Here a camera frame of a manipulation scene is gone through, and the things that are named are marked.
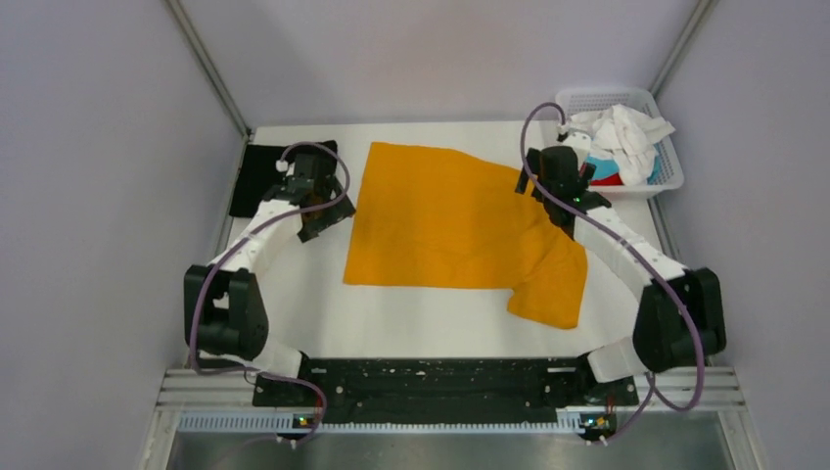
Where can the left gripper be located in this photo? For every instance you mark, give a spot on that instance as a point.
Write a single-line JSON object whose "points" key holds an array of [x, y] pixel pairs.
{"points": [[335, 213]]}

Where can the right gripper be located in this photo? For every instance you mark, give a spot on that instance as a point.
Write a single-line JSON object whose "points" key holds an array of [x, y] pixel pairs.
{"points": [[533, 162]]}

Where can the orange t-shirt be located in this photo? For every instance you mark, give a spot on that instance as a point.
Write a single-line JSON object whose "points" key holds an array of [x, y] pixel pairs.
{"points": [[440, 218]]}

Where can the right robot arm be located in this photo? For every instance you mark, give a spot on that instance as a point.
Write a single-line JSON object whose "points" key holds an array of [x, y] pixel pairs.
{"points": [[679, 319]]}

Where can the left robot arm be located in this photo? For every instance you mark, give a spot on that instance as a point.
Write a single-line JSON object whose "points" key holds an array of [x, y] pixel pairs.
{"points": [[226, 319]]}

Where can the light blue t-shirt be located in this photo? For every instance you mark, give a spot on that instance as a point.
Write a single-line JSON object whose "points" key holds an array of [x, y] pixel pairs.
{"points": [[636, 169]]}

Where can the folded black t-shirt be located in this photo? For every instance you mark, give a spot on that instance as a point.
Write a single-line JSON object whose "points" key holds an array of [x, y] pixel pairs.
{"points": [[258, 173]]}

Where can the red t-shirt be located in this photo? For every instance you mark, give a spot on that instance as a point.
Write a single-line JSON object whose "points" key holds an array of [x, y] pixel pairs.
{"points": [[612, 180]]}

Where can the white t-shirt in basket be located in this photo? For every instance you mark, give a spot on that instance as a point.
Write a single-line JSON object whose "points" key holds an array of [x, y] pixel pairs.
{"points": [[621, 128]]}

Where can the white plastic basket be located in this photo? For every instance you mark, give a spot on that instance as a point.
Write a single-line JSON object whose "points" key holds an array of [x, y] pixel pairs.
{"points": [[579, 100]]}

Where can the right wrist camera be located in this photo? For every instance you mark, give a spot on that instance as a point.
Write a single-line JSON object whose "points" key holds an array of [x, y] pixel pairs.
{"points": [[580, 142]]}

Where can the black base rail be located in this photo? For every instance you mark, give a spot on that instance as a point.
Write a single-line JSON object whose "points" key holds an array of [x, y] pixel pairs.
{"points": [[443, 390]]}

